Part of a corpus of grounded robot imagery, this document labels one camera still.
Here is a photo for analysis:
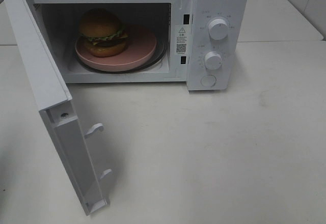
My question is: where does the round white door button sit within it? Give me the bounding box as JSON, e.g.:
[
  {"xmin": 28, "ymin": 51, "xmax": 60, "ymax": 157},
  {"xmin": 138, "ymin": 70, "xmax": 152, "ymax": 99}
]
[{"xmin": 201, "ymin": 75, "xmax": 216, "ymax": 88}]

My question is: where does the pink round plate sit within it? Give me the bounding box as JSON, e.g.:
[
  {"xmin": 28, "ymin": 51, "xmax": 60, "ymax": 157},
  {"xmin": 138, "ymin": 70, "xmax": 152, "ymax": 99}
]
[{"xmin": 75, "ymin": 25, "xmax": 158, "ymax": 72}]

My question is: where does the burger with lettuce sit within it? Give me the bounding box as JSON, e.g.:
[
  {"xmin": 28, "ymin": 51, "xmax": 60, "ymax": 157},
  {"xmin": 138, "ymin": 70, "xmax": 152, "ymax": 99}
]
[{"xmin": 78, "ymin": 8, "xmax": 128, "ymax": 58}]

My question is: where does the white microwave door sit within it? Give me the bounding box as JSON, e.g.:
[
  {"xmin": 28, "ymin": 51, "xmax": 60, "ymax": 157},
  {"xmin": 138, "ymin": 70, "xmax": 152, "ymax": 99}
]
[{"xmin": 4, "ymin": 0, "xmax": 108, "ymax": 215}]

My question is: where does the glass microwave turntable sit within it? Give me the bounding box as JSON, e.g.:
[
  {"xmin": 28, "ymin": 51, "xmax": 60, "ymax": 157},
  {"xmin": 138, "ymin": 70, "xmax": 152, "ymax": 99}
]
[{"xmin": 75, "ymin": 40, "xmax": 167, "ymax": 74}]

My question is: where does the white microwave oven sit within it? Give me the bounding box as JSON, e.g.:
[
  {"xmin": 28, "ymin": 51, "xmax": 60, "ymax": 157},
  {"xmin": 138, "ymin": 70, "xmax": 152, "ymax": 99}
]
[{"xmin": 5, "ymin": 0, "xmax": 247, "ymax": 91}]

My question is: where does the upper white microwave knob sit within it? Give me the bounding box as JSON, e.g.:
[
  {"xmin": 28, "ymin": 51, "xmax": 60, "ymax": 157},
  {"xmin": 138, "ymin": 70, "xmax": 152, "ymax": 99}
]
[{"xmin": 208, "ymin": 16, "xmax": 229, "ymax": 41}]

